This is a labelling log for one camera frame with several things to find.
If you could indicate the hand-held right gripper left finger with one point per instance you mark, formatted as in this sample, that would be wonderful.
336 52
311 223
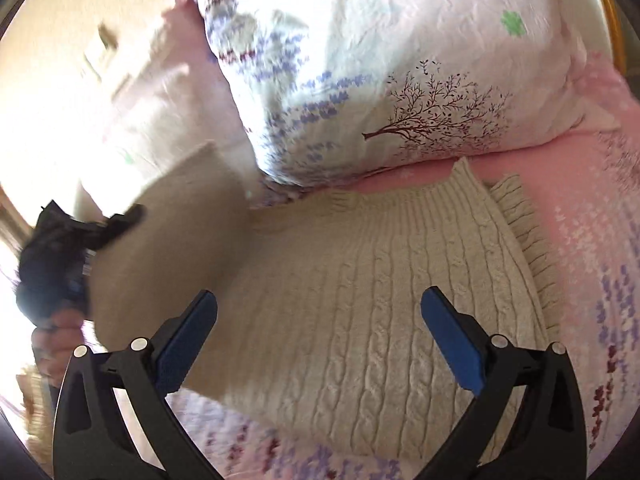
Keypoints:
187 335

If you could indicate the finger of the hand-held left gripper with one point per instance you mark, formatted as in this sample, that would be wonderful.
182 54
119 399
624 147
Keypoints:
122 225

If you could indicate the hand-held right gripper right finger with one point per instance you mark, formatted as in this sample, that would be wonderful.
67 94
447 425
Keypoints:
450 332

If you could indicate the person's left forearm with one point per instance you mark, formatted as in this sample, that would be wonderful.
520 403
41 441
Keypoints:
35 405

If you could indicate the person's left hand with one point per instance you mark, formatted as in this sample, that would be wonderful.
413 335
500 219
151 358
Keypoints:
60 345

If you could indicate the pink floral bed sheet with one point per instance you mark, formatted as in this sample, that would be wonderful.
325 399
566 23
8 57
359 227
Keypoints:
590 240

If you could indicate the white pillow with tree print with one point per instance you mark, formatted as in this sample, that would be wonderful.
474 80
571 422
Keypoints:
400 60

